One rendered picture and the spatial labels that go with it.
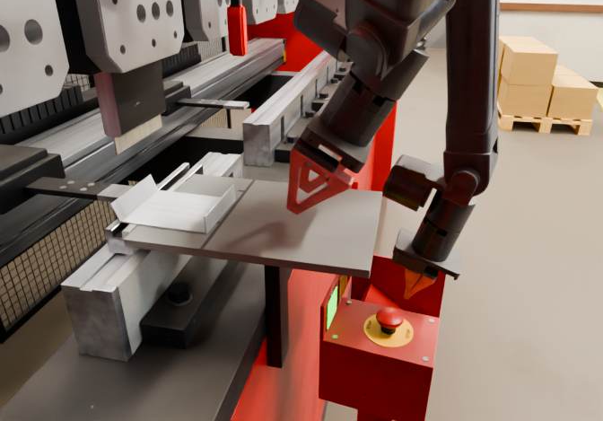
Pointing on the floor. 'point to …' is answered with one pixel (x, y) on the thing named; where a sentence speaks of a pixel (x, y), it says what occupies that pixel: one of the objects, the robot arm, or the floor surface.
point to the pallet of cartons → (540, 88)
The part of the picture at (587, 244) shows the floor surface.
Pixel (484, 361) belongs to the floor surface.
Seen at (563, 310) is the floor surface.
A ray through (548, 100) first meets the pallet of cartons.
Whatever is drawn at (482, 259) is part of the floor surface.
